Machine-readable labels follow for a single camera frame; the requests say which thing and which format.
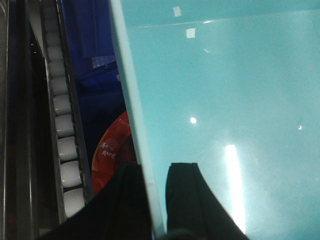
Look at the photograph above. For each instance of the red round container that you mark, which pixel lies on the red round container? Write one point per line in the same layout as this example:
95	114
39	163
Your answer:
114	149

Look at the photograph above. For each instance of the dark blue crate below rack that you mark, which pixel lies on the dark blue crate below rack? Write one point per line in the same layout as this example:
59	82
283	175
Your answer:
94	67

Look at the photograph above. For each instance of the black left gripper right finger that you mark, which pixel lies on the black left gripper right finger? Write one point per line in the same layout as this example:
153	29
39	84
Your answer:
193	211

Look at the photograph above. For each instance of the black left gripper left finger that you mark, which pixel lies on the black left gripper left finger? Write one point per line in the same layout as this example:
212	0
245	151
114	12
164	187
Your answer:
120	211

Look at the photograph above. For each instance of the light blue plastic bin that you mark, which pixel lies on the light blue plastic bin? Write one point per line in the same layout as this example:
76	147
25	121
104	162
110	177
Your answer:
234	86

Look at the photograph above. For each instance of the white roller track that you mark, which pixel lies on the white roller track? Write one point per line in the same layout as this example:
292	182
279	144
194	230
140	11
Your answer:
70	163

